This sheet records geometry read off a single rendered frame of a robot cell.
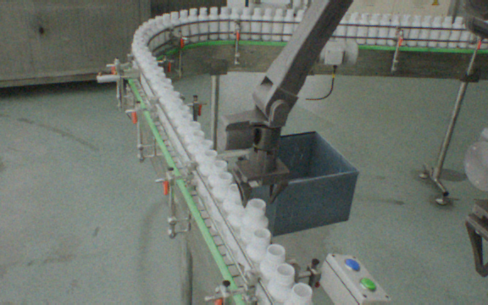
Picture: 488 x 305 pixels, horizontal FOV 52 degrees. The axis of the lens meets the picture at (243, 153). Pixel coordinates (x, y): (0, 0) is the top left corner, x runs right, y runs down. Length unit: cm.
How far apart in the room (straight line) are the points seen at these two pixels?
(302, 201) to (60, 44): 309
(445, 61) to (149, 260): 200
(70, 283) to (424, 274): 183
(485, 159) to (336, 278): 57
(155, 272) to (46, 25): 241
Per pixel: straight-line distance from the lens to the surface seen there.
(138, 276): 265
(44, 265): 280
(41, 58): 444
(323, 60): 275
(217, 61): 279
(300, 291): 99
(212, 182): 130
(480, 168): 61
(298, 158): 201
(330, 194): 176
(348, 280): 107
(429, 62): 309
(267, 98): 94
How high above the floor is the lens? 185
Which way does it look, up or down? 30 degrees down
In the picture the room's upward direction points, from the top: 4 degrees clockwise
